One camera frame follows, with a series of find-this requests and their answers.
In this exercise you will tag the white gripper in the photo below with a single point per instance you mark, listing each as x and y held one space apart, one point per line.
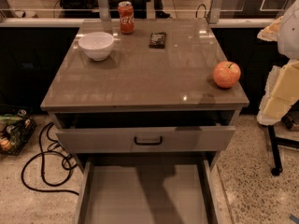
290 34

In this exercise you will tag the dark rxbar chocolate bar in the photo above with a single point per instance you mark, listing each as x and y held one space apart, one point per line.
157 40

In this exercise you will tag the grey top drawer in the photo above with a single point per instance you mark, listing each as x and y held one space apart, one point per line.
208 130

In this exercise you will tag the grey drawer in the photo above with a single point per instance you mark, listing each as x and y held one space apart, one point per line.
208 130
150 189

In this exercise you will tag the grey drawer cabinet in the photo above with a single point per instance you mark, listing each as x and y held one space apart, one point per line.
137 78

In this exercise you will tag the grey middle drawer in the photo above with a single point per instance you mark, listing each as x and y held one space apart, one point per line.
150 189

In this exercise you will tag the red apple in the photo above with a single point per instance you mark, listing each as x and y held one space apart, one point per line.
226 74

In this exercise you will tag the black metal stand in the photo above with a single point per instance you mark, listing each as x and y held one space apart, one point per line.
291 120

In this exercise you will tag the red coca-cola can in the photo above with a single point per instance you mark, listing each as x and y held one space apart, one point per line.
126 12

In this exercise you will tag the white ceramic bowl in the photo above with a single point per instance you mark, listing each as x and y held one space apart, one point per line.
97 45

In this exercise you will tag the metal glass railing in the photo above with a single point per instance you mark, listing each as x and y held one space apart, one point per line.
69 13

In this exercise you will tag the black drawer handle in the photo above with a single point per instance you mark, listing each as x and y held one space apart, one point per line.
148 142

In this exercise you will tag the black wire basket with items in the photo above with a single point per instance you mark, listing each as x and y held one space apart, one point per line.
15 131

